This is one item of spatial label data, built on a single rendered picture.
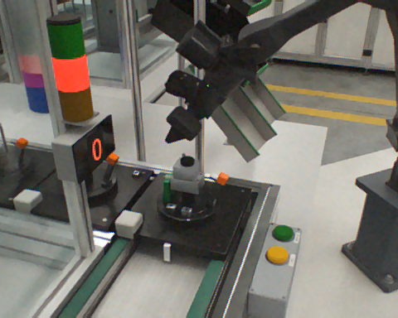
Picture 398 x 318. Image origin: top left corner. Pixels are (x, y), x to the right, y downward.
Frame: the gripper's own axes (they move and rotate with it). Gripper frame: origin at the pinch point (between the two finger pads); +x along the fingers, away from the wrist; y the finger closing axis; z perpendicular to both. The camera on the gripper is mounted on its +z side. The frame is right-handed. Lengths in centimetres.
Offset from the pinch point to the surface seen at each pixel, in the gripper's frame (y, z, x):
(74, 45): 20.3, 19.6, -10.7
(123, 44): -86, 38, 46
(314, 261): -4.0, -42.9, 6.3
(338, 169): -47, -45, 5
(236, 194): -8.4, -20.5, 9.9
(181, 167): 2.0, -5.8, 6.9
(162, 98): -96, 13, 59
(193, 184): 2.2, -10.1, 7.9
